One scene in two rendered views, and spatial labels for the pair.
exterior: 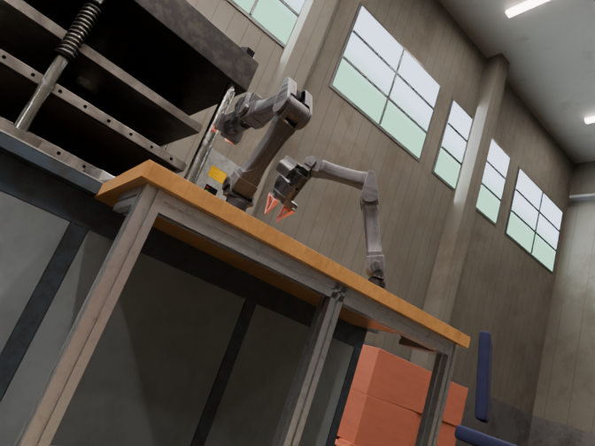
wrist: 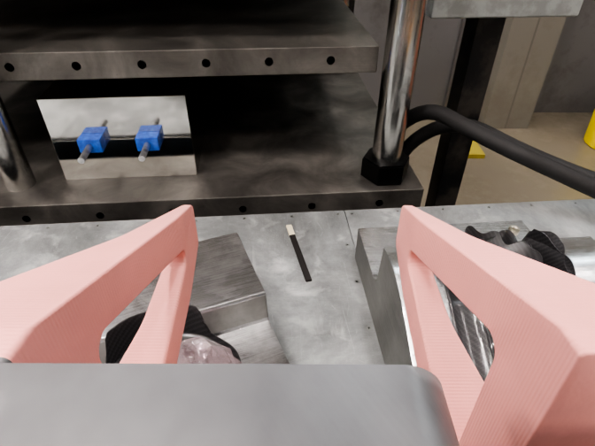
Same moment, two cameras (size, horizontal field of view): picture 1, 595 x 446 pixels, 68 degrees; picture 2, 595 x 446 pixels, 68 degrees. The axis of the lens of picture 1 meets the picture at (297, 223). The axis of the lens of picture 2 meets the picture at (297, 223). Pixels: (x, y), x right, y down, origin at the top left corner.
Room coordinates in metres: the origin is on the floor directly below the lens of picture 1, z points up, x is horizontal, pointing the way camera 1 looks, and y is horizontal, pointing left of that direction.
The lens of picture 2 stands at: (1.41, 0.33, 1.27)
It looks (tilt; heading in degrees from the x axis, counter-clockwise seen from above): 38 degrees down; 32
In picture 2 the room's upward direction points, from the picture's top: straight up
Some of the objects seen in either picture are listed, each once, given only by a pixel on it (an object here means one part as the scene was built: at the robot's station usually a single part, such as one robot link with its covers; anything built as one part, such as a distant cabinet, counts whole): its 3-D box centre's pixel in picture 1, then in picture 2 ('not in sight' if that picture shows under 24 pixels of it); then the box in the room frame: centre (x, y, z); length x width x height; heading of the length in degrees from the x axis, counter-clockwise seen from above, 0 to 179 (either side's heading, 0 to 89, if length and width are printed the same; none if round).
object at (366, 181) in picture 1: (340, 181); not in sight; (1.53, -0.10, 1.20); 0.30 x 0.09 x 0.12; 79
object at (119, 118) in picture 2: not in sight; (146, 92); (2.09, 1.20, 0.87); 0.50 x 0.27 x 0.17; 37
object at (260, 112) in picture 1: (272, 113); not in sight; (1.17, 0.18, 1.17); 0.30 x 0.09 x 0.12; 32
